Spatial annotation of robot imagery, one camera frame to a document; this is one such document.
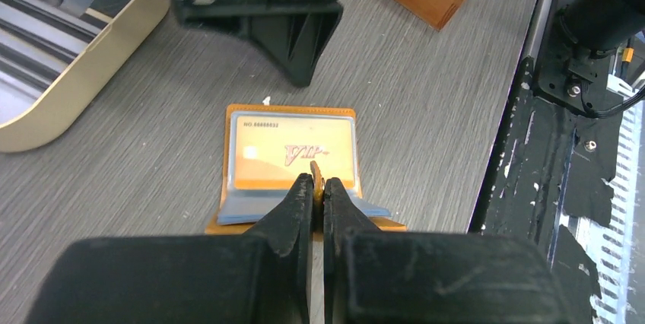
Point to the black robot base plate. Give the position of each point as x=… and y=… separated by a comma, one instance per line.
x=519, y=193

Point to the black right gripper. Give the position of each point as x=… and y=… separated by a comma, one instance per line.
x=290, y=33

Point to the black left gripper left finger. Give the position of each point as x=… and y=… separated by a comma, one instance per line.
x=260, y=276

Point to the beige oval card tray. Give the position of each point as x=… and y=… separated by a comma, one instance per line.
x=65, y=100

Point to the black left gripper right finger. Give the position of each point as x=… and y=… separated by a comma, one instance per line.
x=377, y=276

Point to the stack of cards in tray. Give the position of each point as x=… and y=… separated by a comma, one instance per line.
x=40, y=39

